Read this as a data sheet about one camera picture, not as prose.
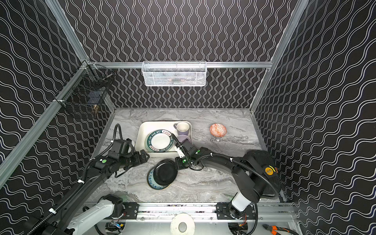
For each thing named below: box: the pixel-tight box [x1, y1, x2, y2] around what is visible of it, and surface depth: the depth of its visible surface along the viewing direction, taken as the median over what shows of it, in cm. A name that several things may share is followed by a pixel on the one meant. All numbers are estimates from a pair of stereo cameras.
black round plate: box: [153, 159, 179, 187], surface depth 85 cm
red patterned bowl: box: [209, 122, 227, 138], surface depth 107 cm
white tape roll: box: [170, 212, 196, 235], surface depth 72 cm
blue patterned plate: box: [146, 167, 170, 190], surface depth 83 cm
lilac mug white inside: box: [173, 121, 190, 136], surface depth 103 cm
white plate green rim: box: [144, 129, 175, 153], surface depth 102 cm
